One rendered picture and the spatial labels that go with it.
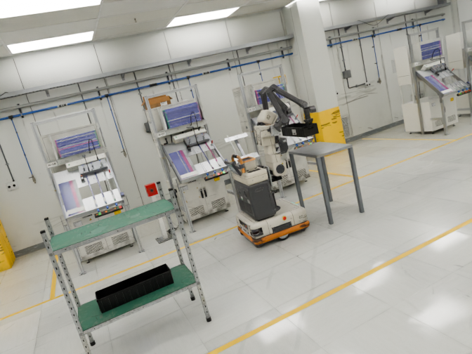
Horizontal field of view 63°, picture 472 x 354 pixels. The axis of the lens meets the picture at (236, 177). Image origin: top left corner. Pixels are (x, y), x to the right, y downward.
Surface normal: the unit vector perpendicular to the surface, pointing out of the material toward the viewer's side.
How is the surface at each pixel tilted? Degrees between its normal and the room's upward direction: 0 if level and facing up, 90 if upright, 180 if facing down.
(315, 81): 90
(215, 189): 90
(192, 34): 90
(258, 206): 90
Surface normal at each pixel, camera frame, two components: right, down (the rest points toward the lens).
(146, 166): 0.40, 0.10
